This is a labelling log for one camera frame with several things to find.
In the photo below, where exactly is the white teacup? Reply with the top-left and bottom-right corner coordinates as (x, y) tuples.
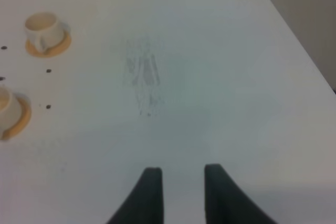
(24, 12), (67, 54)
(1, 86), (22, 137)

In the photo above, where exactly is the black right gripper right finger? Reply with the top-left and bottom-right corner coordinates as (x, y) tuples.
(204, 164), (275, 224)

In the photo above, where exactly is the near white teacup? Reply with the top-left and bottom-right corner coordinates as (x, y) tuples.
(1, 86), (22, 137)

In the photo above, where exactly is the orange cup coaster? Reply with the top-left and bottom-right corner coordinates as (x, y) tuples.
(25, 30), (71, 58)
(1, 96), (31, 141)

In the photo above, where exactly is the far white teacup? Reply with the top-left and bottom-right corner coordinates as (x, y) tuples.
(24, 12), (67, 54)

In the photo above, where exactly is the near orange cup coaster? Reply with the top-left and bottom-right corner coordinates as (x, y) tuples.
(1, 96), (31, 141)

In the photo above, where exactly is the far orange cup coaster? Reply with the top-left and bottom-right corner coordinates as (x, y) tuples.
(25, 30), (71, 58)

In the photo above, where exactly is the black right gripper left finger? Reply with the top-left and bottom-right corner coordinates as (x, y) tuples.
(108, 167), (163, 224)

